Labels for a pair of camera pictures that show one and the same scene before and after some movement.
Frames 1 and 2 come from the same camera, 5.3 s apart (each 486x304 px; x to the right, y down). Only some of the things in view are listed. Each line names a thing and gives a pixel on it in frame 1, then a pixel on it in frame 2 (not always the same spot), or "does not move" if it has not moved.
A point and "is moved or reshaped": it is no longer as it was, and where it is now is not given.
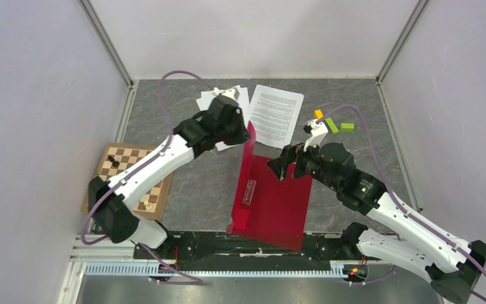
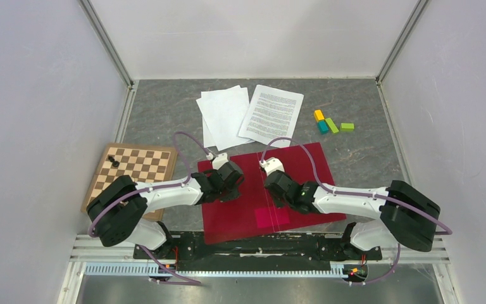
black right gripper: [279, 164] to [279, 204]
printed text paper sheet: [275, 114] does not move
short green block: [347, 126] does not move
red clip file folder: [266, 208] is moved or reshaped
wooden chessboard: [153, 202] does not move
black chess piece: [115, 163] does not move
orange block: [318, 114] does not move
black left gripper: [243, 135] to [233, 194]
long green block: [331, 125] does not move
